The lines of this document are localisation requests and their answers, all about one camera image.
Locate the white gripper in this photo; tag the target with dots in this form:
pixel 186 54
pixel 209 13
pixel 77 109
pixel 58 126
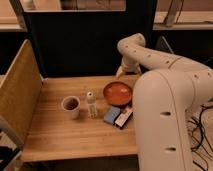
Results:
pixel 124 70

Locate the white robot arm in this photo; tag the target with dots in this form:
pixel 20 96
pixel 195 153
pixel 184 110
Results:
pixel 172 89

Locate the small clear plastic bottle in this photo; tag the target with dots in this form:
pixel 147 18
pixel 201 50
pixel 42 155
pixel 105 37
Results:
pixel 91 103

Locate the orange bowl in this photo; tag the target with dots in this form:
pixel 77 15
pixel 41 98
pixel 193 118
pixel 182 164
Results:
pixel 117 93

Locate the black white box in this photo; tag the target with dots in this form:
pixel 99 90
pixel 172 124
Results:
pixel 123 117

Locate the blue sponge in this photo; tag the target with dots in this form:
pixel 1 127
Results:
pixel 111 115

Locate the black back panel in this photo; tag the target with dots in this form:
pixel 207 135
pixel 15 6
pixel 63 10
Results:
pixel 85 43

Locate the white mug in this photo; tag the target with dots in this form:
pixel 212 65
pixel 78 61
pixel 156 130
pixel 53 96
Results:
pixel 71 105

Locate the wooden side panel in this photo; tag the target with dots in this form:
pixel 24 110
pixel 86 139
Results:
pixel 19 92

